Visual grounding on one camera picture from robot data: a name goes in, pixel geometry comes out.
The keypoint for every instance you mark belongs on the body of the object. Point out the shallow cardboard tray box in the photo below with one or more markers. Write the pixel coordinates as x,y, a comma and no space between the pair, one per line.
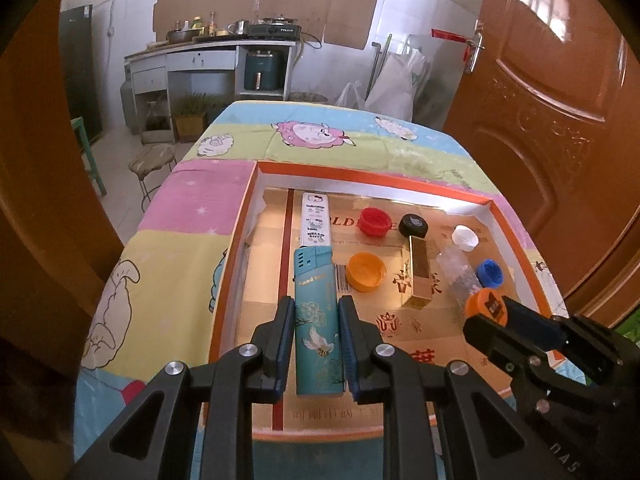
270,280

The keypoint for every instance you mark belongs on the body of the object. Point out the dark green air fryer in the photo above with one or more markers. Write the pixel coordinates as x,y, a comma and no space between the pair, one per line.
262,71

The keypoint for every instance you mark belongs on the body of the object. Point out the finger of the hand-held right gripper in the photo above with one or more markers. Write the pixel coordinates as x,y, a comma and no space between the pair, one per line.
487,332
530,325

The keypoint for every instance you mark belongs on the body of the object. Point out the white woven sack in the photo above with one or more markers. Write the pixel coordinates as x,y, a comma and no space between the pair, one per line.
397,90

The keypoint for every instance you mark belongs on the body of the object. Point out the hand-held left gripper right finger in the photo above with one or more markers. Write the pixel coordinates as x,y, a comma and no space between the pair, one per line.
347,345

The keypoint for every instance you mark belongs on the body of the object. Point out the white bottle cap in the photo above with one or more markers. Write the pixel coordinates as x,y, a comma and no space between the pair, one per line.
465,237

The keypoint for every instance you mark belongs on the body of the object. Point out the white plastic bag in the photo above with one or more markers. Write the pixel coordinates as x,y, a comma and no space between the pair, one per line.
350,96

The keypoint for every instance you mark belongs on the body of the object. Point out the red bottle cap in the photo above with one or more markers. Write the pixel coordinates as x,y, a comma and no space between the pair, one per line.
376,221

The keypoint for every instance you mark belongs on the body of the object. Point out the white kitchen counter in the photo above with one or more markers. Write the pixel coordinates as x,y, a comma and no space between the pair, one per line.
210,60

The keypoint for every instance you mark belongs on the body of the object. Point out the green printed carton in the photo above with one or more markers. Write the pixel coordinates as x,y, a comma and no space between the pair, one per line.
631,329

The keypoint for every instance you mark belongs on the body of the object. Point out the brown wooden door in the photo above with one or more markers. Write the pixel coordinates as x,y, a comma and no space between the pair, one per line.
540,110

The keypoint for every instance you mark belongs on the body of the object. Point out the black gas stove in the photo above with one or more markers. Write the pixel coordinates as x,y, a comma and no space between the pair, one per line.
275,30

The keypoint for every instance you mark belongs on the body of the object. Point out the cardboard sheets on wall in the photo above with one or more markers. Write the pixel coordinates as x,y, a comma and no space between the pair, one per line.
250,0

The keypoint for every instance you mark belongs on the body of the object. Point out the gold lighter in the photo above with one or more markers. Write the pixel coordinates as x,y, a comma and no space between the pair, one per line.
419,275

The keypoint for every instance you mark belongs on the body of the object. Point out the planter box with grass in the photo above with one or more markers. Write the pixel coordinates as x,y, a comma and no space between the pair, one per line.
190,120

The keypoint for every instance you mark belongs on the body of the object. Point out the red paper strip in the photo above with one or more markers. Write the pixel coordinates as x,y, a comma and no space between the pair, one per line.
447,35

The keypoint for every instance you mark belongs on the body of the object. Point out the black refrigerator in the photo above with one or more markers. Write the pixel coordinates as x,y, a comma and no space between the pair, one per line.
80,70

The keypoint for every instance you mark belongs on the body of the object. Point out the white cartoon lighter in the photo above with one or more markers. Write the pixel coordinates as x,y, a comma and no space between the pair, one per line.
316,220

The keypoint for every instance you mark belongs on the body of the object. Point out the metal pole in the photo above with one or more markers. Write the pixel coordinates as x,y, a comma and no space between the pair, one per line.
377,65

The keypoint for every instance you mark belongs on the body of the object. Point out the metal wok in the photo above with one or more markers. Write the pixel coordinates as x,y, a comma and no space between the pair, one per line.
182,36

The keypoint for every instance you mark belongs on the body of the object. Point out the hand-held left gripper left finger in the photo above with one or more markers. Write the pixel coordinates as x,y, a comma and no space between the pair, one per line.
285,340

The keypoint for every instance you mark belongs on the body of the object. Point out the yellow oil bottle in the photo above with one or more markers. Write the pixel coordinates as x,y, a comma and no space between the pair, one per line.
198,26

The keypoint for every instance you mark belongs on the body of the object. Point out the brown glass sauce bottle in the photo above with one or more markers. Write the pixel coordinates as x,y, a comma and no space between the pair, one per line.
213,24

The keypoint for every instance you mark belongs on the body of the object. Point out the teal lighter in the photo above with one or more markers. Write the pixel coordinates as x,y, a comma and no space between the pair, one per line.
317,320

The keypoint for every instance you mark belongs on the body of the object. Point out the green chair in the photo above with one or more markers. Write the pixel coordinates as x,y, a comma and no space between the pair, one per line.
90,155

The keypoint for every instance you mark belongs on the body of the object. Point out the cartoon sheep printed tablecloth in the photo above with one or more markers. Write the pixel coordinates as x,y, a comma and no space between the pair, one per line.
310,160

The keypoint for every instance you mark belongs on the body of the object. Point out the metal kettle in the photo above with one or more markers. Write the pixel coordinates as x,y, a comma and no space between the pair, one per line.
238,27

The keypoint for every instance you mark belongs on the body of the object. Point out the clear plastic lighter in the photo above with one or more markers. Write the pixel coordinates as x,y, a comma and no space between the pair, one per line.
457,275

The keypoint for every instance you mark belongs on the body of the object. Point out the blue bottle cap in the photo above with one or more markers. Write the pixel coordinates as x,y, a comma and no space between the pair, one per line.
490,273

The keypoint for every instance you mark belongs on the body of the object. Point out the orange cap with black mark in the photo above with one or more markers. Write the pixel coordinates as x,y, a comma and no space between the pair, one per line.
482,305

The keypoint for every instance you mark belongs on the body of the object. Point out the wooden door jamb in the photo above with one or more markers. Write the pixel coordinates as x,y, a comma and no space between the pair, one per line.
620,290
40,210

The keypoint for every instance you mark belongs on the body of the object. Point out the black bottle cap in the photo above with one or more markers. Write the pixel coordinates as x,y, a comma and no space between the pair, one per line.
414,225

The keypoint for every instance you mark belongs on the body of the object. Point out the round brown basin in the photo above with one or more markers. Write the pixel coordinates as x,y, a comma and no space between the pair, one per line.
307,98

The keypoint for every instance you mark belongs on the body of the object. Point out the plain orange bottle cap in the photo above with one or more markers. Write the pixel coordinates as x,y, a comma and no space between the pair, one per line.
366,271

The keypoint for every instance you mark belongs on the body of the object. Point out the round metal stool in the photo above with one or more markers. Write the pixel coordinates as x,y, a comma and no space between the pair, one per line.
152,157

